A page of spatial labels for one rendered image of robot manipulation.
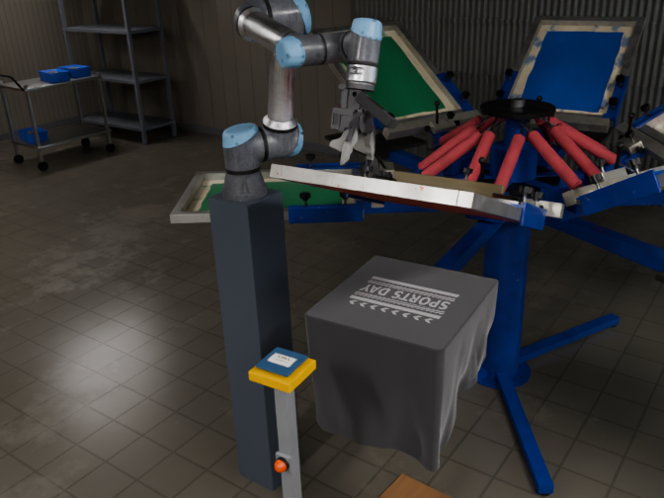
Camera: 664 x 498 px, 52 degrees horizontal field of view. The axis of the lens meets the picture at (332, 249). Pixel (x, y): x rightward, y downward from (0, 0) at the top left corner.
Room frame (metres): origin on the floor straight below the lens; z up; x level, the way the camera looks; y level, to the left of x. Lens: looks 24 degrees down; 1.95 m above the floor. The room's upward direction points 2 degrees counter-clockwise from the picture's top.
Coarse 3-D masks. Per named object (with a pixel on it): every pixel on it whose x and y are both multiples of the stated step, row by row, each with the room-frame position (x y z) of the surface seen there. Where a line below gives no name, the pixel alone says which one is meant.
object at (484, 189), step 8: (400, 176) 2.23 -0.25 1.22; (408, 176) 2.22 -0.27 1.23; (416, 176) 2.20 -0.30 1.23; (424, 176) 2.19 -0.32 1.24; (432, 176) 2.18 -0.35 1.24; (416, 184) 2.19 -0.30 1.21; (424, 184) 2.18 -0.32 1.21; (432, 184) 2.17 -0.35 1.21; (440, 184) 2.15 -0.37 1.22; (448, 184) 2.14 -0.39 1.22; (456, 184) 2.12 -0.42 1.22; (464, 184) 2.11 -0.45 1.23; (472, 184) 2.10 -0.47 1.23; (480, 184) 2.09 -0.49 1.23; (488, 184) 2.08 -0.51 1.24; (496, 184) 2.07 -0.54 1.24; (472, 192) 2.09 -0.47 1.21; (480, 192) 2.08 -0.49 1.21; (488, 192) 2.06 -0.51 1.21; (496, 192) 2.05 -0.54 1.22
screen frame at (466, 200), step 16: (272, 176) 1.79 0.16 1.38; (288, 176) 1.77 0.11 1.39; (304, 176) 1.74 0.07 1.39; (320, 176) 1.72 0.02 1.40; (336, 176) 1.70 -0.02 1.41; (352, 176) 1.67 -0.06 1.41; (368, 192) 1.64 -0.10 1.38; (384, 192) 1.61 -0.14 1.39; (400, 192) 1.59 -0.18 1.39; (416, 192) 1.57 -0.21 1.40; (432, 192) 1.55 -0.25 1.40; (448, 192) 1.54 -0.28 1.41; (464, 192) 1.52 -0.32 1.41; (432, 208) 2.29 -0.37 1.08; (480, 208) 1.55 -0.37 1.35; (496, 208) 1.67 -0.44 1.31; (512, 208) 1.80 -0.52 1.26
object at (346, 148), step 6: (342, 138) 1.60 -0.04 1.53; (354, 138) 1.59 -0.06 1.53; (330, 144) 1.60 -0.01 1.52; (336, 144) 1.60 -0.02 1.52; (342, 144) 1.59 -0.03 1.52; (348, 144) 1.57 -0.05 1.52; (354, 144) 1.59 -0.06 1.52; (342, 150) 1.57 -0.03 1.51; (348, 150) 1.57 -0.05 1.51; (342, 156) 1.56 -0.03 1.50; (348, 156) 1.57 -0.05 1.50; (342, 162) 1.56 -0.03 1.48
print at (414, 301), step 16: (368, 288) 1.94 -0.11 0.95; (384, 288) 1.93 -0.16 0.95; (400, 288) 1.93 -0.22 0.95; (416, 288) 1.92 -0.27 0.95; (368, 304) 1.82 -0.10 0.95; (384, 304) 1.82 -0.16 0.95; (400, 304) 1.82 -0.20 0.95; (416, 304) 1.81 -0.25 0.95; (432, 304) 1.81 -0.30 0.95; (448, 304) 1.80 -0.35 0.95; (432, 320) 1.71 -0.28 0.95
